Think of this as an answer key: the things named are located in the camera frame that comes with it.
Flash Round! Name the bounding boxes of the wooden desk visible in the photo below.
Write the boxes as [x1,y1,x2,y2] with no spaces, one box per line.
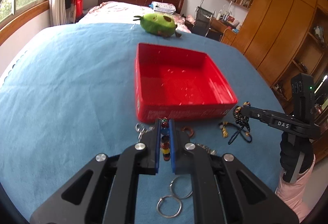
[210,18,237,45]

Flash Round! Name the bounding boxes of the red tin box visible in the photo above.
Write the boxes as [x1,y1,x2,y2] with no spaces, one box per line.
[134,43,238,123]

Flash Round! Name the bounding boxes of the gold pendant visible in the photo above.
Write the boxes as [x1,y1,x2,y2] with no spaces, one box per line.
[219,121,229,138]

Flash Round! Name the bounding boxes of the floral bed sheet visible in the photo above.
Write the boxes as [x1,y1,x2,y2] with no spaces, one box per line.
[78,1,191,33]

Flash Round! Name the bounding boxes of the pink sleeve forearm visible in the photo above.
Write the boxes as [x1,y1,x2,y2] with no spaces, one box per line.
[275,155,316,222]

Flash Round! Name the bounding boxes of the wooden wardrobe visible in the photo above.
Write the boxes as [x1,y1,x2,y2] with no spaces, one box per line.
[222,0,328,163]

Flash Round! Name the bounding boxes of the green avocado plush toy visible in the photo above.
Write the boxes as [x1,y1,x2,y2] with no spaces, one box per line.
[133,13,182,38]

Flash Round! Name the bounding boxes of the folded clothes stack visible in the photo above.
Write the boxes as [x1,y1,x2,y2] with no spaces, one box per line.
[149,1,176,14]

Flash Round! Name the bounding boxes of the silver key rings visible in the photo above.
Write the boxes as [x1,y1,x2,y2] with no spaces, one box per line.
[156,175,194,218]

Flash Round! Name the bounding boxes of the black office chair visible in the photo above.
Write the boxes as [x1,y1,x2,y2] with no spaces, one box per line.
[192,6,213,37]

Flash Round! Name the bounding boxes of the brown wooden ring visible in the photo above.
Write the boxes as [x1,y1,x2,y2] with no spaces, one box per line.
[181,126,195,138]

